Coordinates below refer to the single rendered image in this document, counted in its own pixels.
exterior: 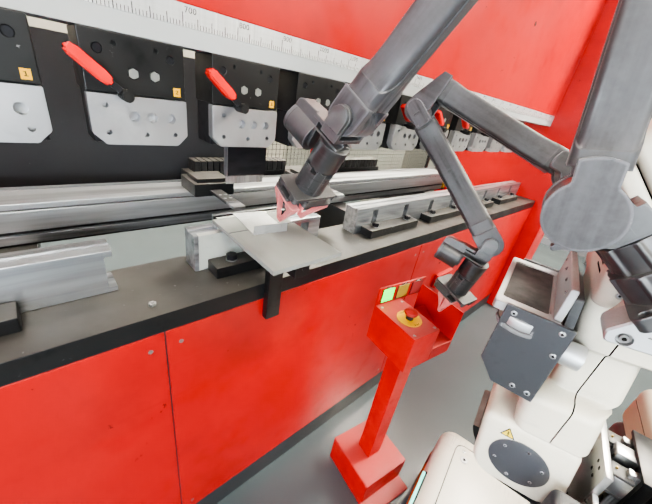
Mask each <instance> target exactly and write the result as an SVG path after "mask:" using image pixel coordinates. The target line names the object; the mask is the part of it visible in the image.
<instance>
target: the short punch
mask: <svg viewBox="0 0 652 504"><path fill-rule="evenodd" d="M265 162H266V148H264V147H224V175H225V184H233V183H249V182H262V178H263V175H264V174H265Z"/></svg>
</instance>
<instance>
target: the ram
mask: <svg viewBox="0 0 652 504"><path fill-rule="evenodd" d="M175 1H179V2H182V3H185V4H188V5H192V6H195V7H198V8H201V9H205V10H208V11H211V12H215V13H218V14H221V15H224V16H228V17H231V18H234V19H237V20H241V21H244V22H247V23H251V24H254V25H257V26H260V27H264V28H267V29H270V30H273V31H277V32H280V33H283V34H287V35H290V36H293V37H296V38H300V39H303V40H306V41H310V42H313V43H316V44H319V45H323V46H326V47H329V48H332V49H336V50H339V51H342V52H346V53H349V54H352V55H355V56H359V57H362V58H365V59H368V60H371V58H372V57H373V56H374V55H375V54H376V52H377V51H378V50H379V49H380V47H381V46H382V45H383V43H384V42H385V41H386V39H387V38H388V37H389V35H390V34H391V32H392V31H393V30H394V28H395V27H396V25H397V24H398V23H399V21H400V20H401V19H402V17H403V16H404V14H405V13H406V12H407V10H408V9H409V7H410V6H411V5H412V3H413V2H414V0H175ZM606 2H607V0H478V2H477V3H476V4H475V5H474V6H473V8H472V9H471V10H470V11H469V12H468V13H467V15H466V16H465V17H464V18H463V19H462V21H461V22H460V23H459V24H458V25H457V27H456V28H455V29H454V30H453V31H452V32H451V34H450V35H449V36H448V37H447V38H446V40H445V41H444V42H443V43H442V44H441V45H440V47H439V48H438V49H437V50H436V51H435V53H434V54H433V55H432V56H431V57H430V59H429V60H428V61H427V62H426V63H425V64H424V66H423V67H422V68H421V69H420V70H419V72H418V73H417V74H418V75H421V76H424V77H427V78H431V79H435V78H437V77H438V76H439V75H441V74H442V73H443V72H445V71H446V72H448V73H450V74H451V75H453V79H454V80H455V81H457V82H458V83H460V84H461V85H462V86H464V87H465V88H466V89H468V90H470V91H473V92H477V93H480V94H483V95H486V96H490V97H493V98H496V99H499V100H503V101H506V102H509V103H513V104H516V105H519V106H522V107H526V108H529V109H532V110H535V111H539V112H542V113H545V114H549V115H552V116H555V115H556V113H557V110H558V108H559V106H560V104H561V102H562V99H563V97H564V95H565V93H566V90H567V88H568V86H569V84H570V82H571V79H572V77H573V75H574V73H575V70H576V68H577V66H578V64H579V62H580V59H581V57H582V55H583V53H584V50H585V48H586V46H587V44H588V42H589V39H590V37H591V35H592V33H593V30H594V28H595V26H596V24H597V22H598V19H599V17H600V15H601V13H602V10H603V8H604V6H605V4H606ZM0 7H2V8H7V9H11V10H16V11H21V12H24V13H25V14H26V16H30V17H35V18H40V19H44V20H49V21H54V22H58V23H63V24H80V25H85V26H90V27H94V28H99V29H103V30H108V31H112V32H117V33H122V34H126V35H131V36H135V37H140V38H145V39H149V40H154V41H158V42H163V43H168V44H172V45H177V46H181V47H183V49H185V50H190V51H194V52H204V53H214V54H218V55H223V56H227V57H232V58H237V59H241V60H246V61H250V62H255V63H260V64H264V65H269V66H273V67H278V68H280V70H286V71H294V72H301V73H306V74H310V75H315V76H319V77H324V78H328V79H333V80H338V81H342V82H345V83H347V84H350V83H351V82H352V80H353V79H354V78H355V76H356V75H357V73H358V71H354V70H351V69H347V68H343V67H339V66H335V65H331V64H327V63H324V62H320V61H316V60H312V59H308V58H304V57H300V56H297V55H293V54H289V53H285V52H281V51H277V50H273V49H270V48H266V47H262V46H258V45H254V44H250V43H246V42H243V41H239V40H235V39H231V38H227V37H223V36H219V35H215V34H212V33H208V32H204V31H200V30H196V29H192V28H188V27H185V26H181V25H177V24H173V23H169V22H165V21H161V20H158V19H154V18H150V17H146V16H142V15H138V14H134V13H131V12H127V11H123V10H119V9H115V8H111V7H107V6H104V5H100V4H96V3H92V2H88V1H84V0H0ZM499 109H500V110H502V111H504V112H505V113H507V114H508V115H510V116H512V117H513V118H515V119H517V120H522V121H525V122H527V123H532V124H537V125H543V126H549V127H550V126H551V124H552V122H551V121H547V120H544V119H540V118H536V117H532V116H528V115H524V114H520V113H517V112H513V111H509V110H505V109H501V108H499Z"/></svg>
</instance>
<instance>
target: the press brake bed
mask: <svg viewBox="0 0 652 504"><path fill-rule="evenodd" d="M531 209H532V207H531V208H528V209H525V210H522V211H519V212H516V213H513V214H510V215H507V216H504V217H501V218H498V219H495V220H492V221H493V222H494V224H495V226H496V227H497V229H498V231H499V233H500V235H501V236H502V238H503V241H504V249H503V251H502V252H501V253H500V254H499V255H497V256H494V257H492V258H491V260H490V261H489V262H488V264H489V268H488V269H487V270H486V271H485V272H484V274H483V275H482V276H481V277H480V279H479V280H478V281H477V282H476V283H475V285H474V286H473V287H472V288H471V289H470V292H471V293H472V294H473V295H474V296H475V297H476V298H477V300H476V301H475V302H474V303H472V304H471V305H469V306H468V305H466V306H465V307H463V308H461V307H460V306H461V305H460V304H459V303H458V302H456V303H454V304H452V305H454V306H455V307H457V308H458V309H459V310H461V311H462V312H464V314H463V317H462V319H461V321H463V320H464V319H465V318H467V317H468V316H469V315H471V314H472V313H473V312H475V311H476V310H477V309H479V308H480V307H481V306H483V305H484V304H485V303H487V301H488V298H489V296H490V294H491V293H492V291H493V289H494V287H495V285H496V283H497V280H498V278H499V276H500V274H501V272H502V270H503V268H504V266H505V264H506V262H507V260H508V257H509V255H510V253H511V251H512V249H513V247H514V245H515V243H516V241H517V239H518V237H519V234H520V232H521V230H522V228H523V226H524V224H525V222H526V220H527V218H528V216H529V214H530V211H531ZM446 237H447V236H445V237H442V238H439V239H436V240H433V241H430V242H427V243H424V244H421V245H418V246H415V247H412V248H409V249H406V250H403V251H400V252H398V253H395V254H392V255H389V256H386V257H383V258H380V259H377V260H374V261H371V262H368V263H365V264H362V265H359V266H356V267H353V268H350V269H347V270H344V271H341V272H338V273H335V274H332V275H329V276H326V277H323V278H320V279H318V280H315V281H312V282H309V283H306V284H303V285H300V286H297V287H294V288H291V289H288V290H285V291H282V292H281V298H280V307H279V315H277V316H274V317H272V318H269V319H265V318H264V317H263V316H262V310H263V298H261V299H258V300H255V301H252V302H249V303H246V304H243V305H241V306H238V307H235V308H232V309H229V310H226V311H223V312H220V313H217V314H214V315H211V316H208V317H205V318H202V319H199V320H196V321H193V322H190V323H187V324H184V325H181V326H178V327H175V328H172V329H169V330H166V331H163V332H161V333H158V334H155V335H152V336H149V337H146V338H143V339H140V340H137V341H134V342H131V343H128V344H125V345H122V346H119V347H116V348H113V349H110V350H107V351H104V352H101V353H98V354H95V355H92V356H89V357H86V358H84V359H81V360H78V361H75V362H72V363H69V364H66V365H63V366H60V367H57V368H54V369H51V370H48V371H45V372H42V373H39V374H36V375H33V376H30V377H27V378H24V379H21V380H18V381H15V382H12V383H9V384H6V385H4V386H1V387H0V504H217V503H218V502H219V501H221V500H222V499H224V498H225V497H226V496H228V495H229V494H230V493H232V492H233V491H234V490H236V489H237V488H238V487H240V486H241V485H242V484H244V483H245V482H246V481H248V480H249V479H250V478H252V477H253V476H254V475H256V474H257V473H258V472H260V471H261V470H262V469H264V468H265V467H266V466H268V465H269V464H271V463H272V462H273V461H275V460H276V459H277V458H279V457H280V456H281V455H283V454H284V453H285V452H287V451H288V450H289V449H291V448H292V447H293V446H295V445H296V444H297V443H299V442H300V441H301V440H303V439H304V438H305V437H307V436H308V435H309V434H311V433H312V432H314V431H315V430H316V429H318V428H319V427H320V426H322V425H323V424H324V423H326V422H327V421H328V420H330V419H331V418H332V417H334V416H335V415H336V414H338V413H339V412H340V411H342V410H343V409H344V408H346V407H347V406H348V405H350V404H351V403H352V402H354V401H355V400H357V399H358V398H359V397H361V396H362V395H363V394H365V393H366V392H367V391H369V390H370V389H371V388H373V387H374V386H375V385H377V384H378V383H379V382H380V379H381V376H382V373H383V370H384V367H385V364H386V361H387V358H388V357H387V356H386V355H385V354H384V353H383V352H382V351H381V350H380V349H379V348H378V347H377V346H376V345H375V344H374V343H373V342H372V341H371V340H370V339H369V338H368V337H367V332H368V328H369V325H370V321H371V318H372V314H373V310H374V307H375V303H376V300H377V296H378V292H379V289H380V288H382V287H385V286H389V285H393V284H397V283H401V282H404V281H408V280H412V279H416V278H420V277H423V276H426V280H425V282H424V285H425V286H426V287H428V288H429V289H431V290H432V291H434V292H435V293H437V294H438V292H439V291H438V290H437V289H436V288H433V287H431V285H432V283H433V280H434V277H435V275H436V274H438V273H440V272H442V271H444V270H446V269H448V268H452V267H450V266H449V265H447V264H445V263H444V262H442V261H440V260H438V259H437V258H435V257H433V256H434V254H435V253H436V252H437V250H438V248H439V247H440V246H441V244H442V243H443V241H444V240H445V238H446ZM464 259H465V257H464V258H463V259H462V260H461V262H460V263H459V264H458V266H456V265H455V266H454V267H453V268H452V269H454V270H453V272H452V275H453V274H454V273H455V272H456V270H457V269H458V268H459V266H460V265H461V263H462V262H463V261H464ZM461 321H460V322H461Z"/></svg>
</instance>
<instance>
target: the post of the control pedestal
mask: <svg viewBox="0 0 652 504"><path fill-rule="evenodd" d="M410 371H411V369H409V370H407V371H405V372H402V371H401V370H400V369H399V368H398V367H397V366H396V365H395V364H394V363H393V362H392V361H391V360H390V359H389V358H387V361H386V364H385V367H384V370H383V373H382V376H381V379H380V382H379V385H378V388H377V391H376V394H375V397H374V400H373V403H372V406H371V409H370V412H369V415H368V418H367V421H366V424H365V427H364V430H363V433H362V436H361V439H360V442H359V445H360V446H361V448H362V449H363V451H364V452H365V454H366V455H367V457H370V456H372V455H373V454H375V453H376V452H378V451H379V450H380V448H381V445H382V443H383V440H384V437H385V435H386V432H387V430H388V427H389V425H390V422H391V420H392V417H393V414H394V412H395V409H396V407H397V404H398V402H399V399H400V396H401V394H402V391H403V389H404V386H405V384H406V381H407V378H408V376H409V373H410Z"/></svg>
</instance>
